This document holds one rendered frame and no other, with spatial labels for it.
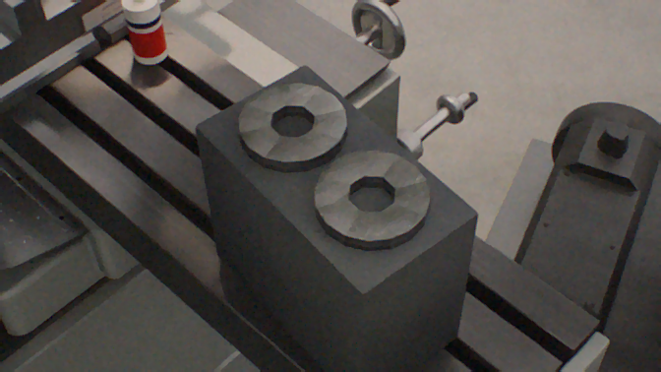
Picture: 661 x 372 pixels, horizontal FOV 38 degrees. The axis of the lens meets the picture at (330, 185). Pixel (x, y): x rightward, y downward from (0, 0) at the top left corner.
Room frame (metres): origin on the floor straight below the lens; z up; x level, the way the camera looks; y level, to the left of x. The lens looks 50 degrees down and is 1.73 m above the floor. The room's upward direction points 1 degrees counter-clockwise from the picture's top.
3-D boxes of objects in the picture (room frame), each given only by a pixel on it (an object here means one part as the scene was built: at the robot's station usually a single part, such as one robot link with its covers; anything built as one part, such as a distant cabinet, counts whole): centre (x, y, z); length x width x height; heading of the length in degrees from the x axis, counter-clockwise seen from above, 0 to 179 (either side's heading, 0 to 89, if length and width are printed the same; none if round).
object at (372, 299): (0.50, 0.00, 1.06); 0.22 x 0.12 x 0.20; 38
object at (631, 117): (1.08, -0.48, 0.50); 0.20 x 0.05 x 0.20; 64
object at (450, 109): (1.12, -0.18, 0.54); 0.22 x 0.06 x 0.06; 135
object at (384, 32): (1.20, -0.06, 0.66); 0.16 x 0.12 x 0.12; 135
